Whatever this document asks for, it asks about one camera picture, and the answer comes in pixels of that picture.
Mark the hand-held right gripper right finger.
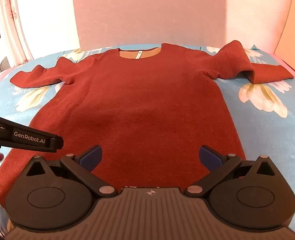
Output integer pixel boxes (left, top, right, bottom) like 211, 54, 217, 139
184, 144, 276, 197

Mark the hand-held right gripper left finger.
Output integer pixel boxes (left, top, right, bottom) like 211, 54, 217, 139
24, 144, 118, 197

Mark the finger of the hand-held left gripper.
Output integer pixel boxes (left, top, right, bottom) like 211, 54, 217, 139
46, 136, 64, 153

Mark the red knit sweater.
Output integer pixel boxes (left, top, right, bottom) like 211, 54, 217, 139
0, 40, 294, 207

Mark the blue floral bed sheet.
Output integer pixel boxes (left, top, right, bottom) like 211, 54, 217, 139
0, 44, 295, 232

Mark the white floral curtain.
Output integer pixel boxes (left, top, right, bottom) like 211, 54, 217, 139
0, 0, 40, 67

